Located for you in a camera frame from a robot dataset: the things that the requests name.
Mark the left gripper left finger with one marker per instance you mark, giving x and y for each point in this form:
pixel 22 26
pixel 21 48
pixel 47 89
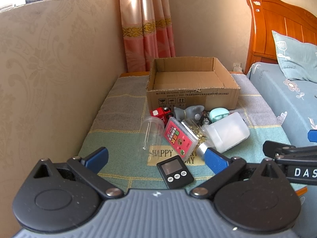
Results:
pixel 58 197

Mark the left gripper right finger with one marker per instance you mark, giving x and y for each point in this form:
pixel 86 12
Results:
pixel 253 197

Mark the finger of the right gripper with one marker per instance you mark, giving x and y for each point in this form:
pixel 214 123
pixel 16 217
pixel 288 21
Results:
pixel 290 155
pixel 312 135

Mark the white plastic jar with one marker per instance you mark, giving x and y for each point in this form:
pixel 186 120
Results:
pixel 227 132

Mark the mint green earbud case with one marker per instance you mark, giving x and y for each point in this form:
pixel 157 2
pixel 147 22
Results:
pixel 217 114

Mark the capsule bottle silver cap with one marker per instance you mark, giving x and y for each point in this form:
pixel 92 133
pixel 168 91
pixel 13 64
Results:
pixel 203 140

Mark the correction tape dispenser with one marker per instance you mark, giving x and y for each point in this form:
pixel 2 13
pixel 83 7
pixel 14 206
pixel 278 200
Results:
pixel 205 120

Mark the pink refill card case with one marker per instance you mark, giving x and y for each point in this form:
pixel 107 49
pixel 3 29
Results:
pixel 180 139

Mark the black digital timer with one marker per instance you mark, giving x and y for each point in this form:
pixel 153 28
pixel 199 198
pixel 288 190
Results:
pixel 175 173

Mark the clear plastic cup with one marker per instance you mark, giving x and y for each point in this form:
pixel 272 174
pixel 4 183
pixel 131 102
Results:
pixel 150 137

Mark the blue floral bed sheet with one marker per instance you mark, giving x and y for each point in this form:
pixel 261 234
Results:
pixel 294 104

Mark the light blue pillow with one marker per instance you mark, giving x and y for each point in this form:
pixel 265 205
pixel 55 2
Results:
pixel 297 60

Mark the grey elephant figure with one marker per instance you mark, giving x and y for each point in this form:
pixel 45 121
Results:
pixel 191 112

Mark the red toy train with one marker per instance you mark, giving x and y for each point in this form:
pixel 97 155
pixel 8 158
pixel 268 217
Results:
pixel 163 113

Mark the cardboard box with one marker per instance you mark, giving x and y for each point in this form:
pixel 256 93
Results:
pixel 188 81

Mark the wooden bed headboard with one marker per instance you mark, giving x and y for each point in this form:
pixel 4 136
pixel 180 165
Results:
pixel 284 18

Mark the pink curtain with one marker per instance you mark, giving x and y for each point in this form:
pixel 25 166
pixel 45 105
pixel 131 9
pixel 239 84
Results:
pixel 147 32

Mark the wall socket plug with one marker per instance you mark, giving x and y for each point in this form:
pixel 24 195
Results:
pixel 237 67

